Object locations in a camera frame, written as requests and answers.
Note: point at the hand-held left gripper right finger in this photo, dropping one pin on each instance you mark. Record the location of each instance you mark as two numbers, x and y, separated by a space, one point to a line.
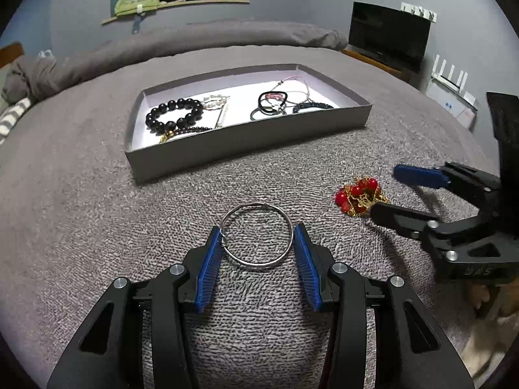
308 271

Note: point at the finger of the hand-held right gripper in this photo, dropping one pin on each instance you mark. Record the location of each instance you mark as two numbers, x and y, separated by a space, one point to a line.
417 176
397 216

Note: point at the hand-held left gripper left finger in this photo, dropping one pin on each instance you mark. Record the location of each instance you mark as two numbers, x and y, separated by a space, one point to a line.
209 271

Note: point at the red berry gold ornament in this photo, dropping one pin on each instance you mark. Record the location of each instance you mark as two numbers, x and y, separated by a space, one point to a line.
359 196

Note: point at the grey cardboard box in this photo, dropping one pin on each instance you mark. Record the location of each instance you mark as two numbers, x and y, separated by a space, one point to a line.
243 150

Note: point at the person's right forearm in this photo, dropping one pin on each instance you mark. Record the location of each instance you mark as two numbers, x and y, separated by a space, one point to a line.
486 348

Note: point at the person's right hand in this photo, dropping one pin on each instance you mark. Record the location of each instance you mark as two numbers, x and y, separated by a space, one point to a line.
482 298

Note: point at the white box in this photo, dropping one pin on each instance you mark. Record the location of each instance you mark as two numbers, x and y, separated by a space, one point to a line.
450 103

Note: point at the white router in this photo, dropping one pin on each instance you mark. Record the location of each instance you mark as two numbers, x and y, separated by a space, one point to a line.
448 79

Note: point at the wooden television stand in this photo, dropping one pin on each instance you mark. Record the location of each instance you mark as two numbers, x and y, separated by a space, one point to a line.
377 65

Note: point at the grey bed blanket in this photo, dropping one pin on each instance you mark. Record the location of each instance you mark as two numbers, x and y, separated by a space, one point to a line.
101 210

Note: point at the black television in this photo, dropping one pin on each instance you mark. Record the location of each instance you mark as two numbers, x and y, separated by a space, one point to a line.
387 34

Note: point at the grey duvet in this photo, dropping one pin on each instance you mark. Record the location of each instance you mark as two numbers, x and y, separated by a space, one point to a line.
202 44

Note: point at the striped pillow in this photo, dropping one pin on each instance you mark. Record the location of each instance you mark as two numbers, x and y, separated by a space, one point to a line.
14 117

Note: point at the green cloth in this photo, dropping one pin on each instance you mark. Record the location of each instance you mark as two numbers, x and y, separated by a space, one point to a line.
131 5

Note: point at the wooden headboard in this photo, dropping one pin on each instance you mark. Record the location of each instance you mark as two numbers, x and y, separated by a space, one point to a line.
10 53

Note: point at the wooden wall shelf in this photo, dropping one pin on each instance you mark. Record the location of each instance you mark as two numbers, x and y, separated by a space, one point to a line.
182 6

